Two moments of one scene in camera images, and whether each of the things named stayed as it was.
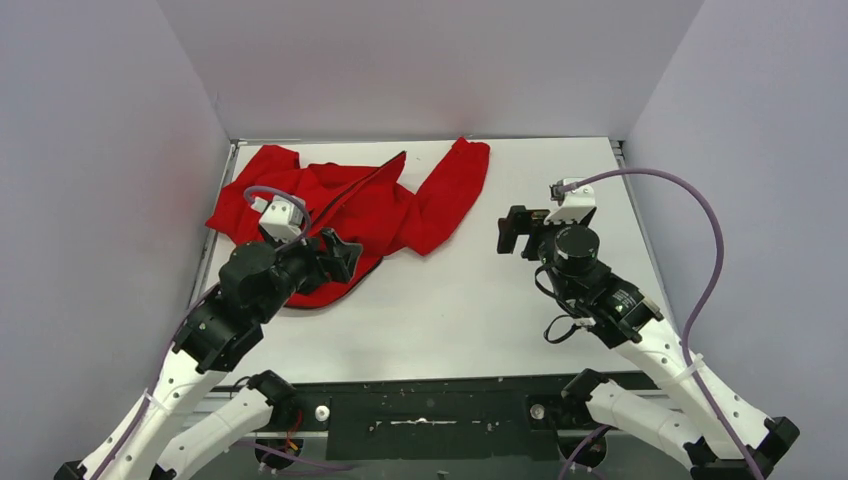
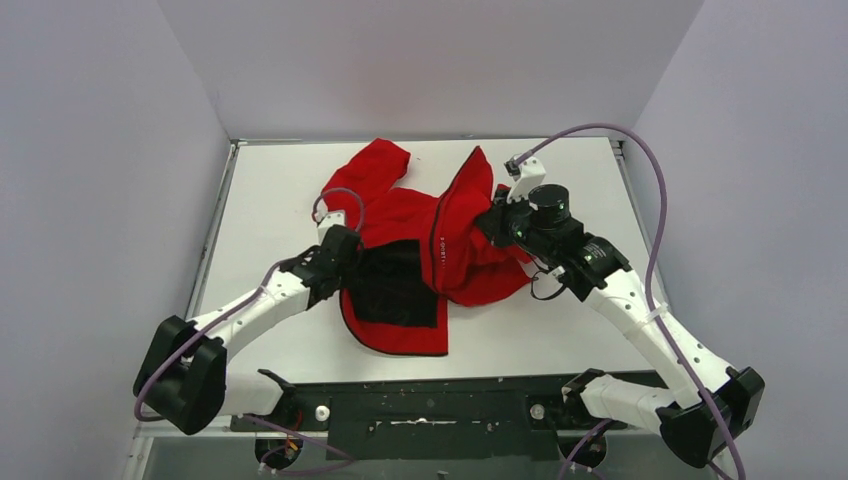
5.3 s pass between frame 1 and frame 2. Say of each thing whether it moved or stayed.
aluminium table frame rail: stayed
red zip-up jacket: moved
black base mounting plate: stayed
